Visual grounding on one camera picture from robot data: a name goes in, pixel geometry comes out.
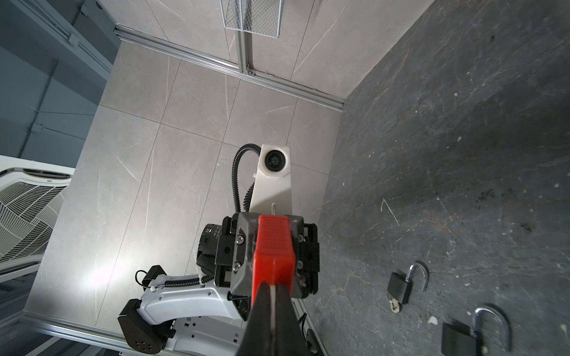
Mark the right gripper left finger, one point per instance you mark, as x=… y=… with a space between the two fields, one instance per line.
x=257 y=339

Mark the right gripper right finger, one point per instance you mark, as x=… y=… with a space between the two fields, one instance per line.
x=289 y=339

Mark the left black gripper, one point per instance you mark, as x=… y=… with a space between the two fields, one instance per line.
x=252 y=249

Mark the red padlock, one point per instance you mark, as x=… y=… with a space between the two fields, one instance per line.
x=274 y=257

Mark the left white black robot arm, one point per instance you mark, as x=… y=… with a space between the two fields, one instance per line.
x=191 y=314

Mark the black padlock left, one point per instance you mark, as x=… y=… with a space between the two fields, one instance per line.
x=400 y=286

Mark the black padlock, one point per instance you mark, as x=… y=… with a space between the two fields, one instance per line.
x=459 y=339
x=400 y=286

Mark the black padlock middle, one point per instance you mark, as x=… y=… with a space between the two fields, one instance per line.
x=459 y=339

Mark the white fan grille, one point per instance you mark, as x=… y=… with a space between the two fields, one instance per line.
x=32 y=195

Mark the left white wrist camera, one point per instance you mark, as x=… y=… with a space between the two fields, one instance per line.
x=272 y=192

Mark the white wire mesh basket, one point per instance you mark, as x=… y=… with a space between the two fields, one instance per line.
x=260 y=17

